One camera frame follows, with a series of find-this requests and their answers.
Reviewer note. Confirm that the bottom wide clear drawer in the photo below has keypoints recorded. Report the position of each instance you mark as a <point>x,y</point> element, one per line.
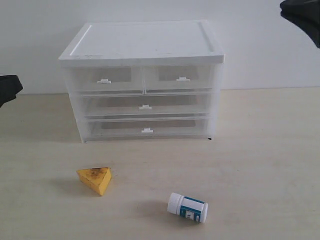
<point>145,128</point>

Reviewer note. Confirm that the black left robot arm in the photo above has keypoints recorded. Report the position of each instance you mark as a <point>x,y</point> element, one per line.
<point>10,86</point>

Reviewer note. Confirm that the wide clear drawer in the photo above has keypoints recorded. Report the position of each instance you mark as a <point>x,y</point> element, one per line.
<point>92,107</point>
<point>145,128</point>

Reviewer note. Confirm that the white plastic drawer cabinet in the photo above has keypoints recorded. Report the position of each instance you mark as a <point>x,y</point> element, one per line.
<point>140,45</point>

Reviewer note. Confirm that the white pill bottle teal label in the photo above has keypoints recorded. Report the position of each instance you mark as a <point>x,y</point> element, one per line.
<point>187,207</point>

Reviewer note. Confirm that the middle wide clear drawer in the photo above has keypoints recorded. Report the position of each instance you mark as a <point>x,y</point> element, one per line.
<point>92,107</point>

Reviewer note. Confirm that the yellow cheese wedge toy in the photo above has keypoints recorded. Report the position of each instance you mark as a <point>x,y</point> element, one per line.
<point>97,179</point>

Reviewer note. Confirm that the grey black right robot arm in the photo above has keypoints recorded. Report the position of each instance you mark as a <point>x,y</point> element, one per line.
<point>305,14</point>

